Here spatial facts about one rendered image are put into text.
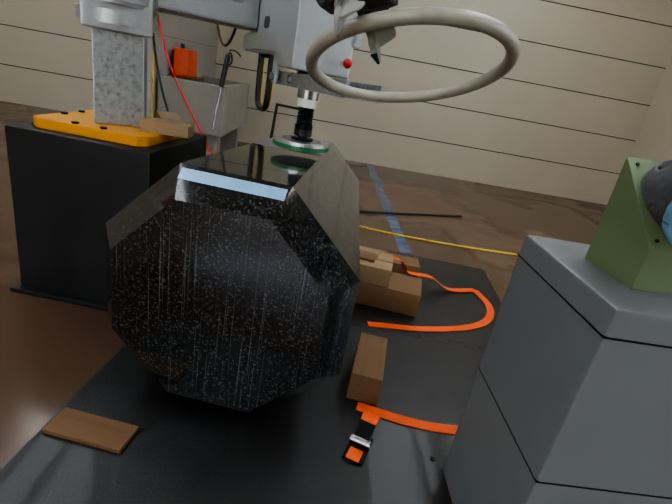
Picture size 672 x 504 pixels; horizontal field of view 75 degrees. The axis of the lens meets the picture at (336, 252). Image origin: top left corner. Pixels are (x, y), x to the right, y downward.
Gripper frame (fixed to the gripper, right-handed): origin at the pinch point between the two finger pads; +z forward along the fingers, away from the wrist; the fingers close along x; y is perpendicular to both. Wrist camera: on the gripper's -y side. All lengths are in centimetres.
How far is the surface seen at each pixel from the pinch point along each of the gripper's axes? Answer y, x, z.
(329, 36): -6.2, -0.4, -4.6
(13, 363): -138, -11, 82
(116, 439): -82, -3, 97
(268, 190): -40.3, 17.8, 22.5
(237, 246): -47, 13, 38
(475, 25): 19.8, 10.2, -4.1
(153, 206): -70, 1, 27
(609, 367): 42, 24, 60
